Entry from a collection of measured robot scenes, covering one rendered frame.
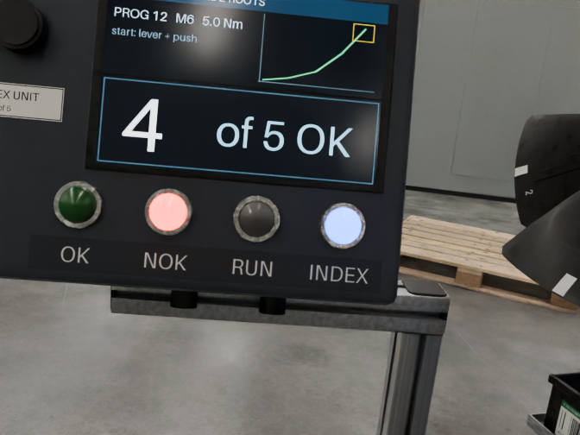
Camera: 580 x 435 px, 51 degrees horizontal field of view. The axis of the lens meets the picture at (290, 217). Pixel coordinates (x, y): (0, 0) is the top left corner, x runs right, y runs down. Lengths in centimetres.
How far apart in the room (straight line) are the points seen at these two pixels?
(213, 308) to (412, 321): 14
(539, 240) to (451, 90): 548
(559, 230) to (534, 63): 558
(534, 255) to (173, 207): 69
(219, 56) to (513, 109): 617
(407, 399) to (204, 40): 29
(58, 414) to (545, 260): 171
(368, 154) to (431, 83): 603
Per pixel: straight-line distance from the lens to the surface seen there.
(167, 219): 34
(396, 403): 48
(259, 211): 34
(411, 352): 46
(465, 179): 651
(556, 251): 95
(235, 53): 36
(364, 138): 36
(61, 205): 36
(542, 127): 126
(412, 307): 44
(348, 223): 35
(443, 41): 639
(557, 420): 80
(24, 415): 226
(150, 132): 36
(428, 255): 376
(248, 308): 43
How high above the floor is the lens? 121
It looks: 15 degrees down
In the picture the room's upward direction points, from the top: 6 degrees clockwise
